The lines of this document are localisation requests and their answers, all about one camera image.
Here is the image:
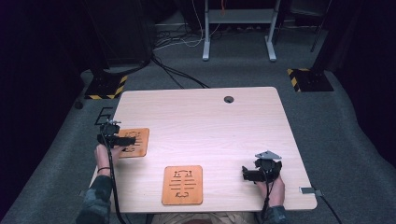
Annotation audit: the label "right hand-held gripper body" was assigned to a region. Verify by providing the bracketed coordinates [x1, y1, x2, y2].
[253, 150, 284, 185]

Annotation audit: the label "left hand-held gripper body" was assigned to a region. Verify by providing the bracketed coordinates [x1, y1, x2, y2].
[96, 119, 123, 149]

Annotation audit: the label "orange cut-out wooden board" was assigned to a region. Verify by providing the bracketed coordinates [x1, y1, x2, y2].
[161, 164, 204, 206]
[116, 127, 150, 160]

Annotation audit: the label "person's left hand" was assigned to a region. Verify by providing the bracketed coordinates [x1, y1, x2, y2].
[93, 143, 125, 175]

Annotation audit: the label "person's right hand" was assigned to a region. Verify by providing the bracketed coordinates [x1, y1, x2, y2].
[255, 175, 287, 208]

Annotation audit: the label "black cabinet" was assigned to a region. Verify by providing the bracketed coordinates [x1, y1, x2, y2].
[83, 0, 157, 68]

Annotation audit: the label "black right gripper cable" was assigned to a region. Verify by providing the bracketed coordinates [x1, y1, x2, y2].
[259, 173, 277, 221]

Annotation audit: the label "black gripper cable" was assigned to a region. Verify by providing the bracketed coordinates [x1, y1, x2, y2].
[259, 173, 277, 221]
[98, 133, 128, 224]

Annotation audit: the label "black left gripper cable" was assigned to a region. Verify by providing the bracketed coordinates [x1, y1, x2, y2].
[98, 133, 128, 224]

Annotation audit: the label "black yellow striped base plate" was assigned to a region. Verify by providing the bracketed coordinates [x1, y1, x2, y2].
[84, 70, 129, 101]
[286, 67, 335, 93]

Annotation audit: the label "black clamp cable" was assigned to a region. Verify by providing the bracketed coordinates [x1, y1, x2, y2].
[319, 193, 345, 224]

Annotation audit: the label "black floor cables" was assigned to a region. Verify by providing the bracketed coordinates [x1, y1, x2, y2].
[150, 53, 210, 90]

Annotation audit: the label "white floor cables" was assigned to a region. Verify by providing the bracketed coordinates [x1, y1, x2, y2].
[153, 0, 222, 51]

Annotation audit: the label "black stand post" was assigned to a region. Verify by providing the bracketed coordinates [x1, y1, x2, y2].
[310, 0, 347, 74]

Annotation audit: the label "white metal desk frame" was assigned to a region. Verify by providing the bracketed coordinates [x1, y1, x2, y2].
[202, 0, 283, 63]

